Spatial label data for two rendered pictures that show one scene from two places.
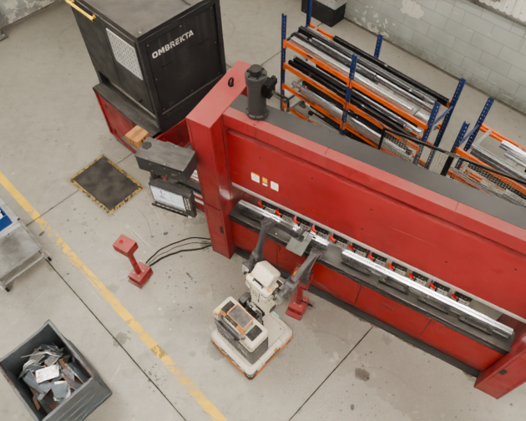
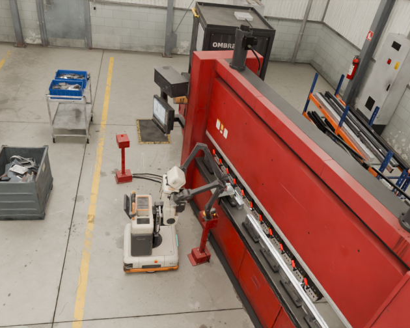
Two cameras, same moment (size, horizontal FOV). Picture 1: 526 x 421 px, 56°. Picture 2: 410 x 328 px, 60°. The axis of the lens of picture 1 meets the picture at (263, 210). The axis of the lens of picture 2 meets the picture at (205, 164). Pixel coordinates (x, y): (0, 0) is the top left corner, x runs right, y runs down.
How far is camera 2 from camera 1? 2.34 m
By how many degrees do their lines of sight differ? 28
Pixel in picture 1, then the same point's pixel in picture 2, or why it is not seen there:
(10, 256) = (69, 123)
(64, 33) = not seen: hidden behind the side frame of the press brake
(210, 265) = not seen: hidden behind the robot
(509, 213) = (373, 186)
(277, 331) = (167, 251)
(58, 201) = (121, 124)
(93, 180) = (148, 125)
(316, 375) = (170, 305)
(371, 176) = (278, 118)
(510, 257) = (356, 232)
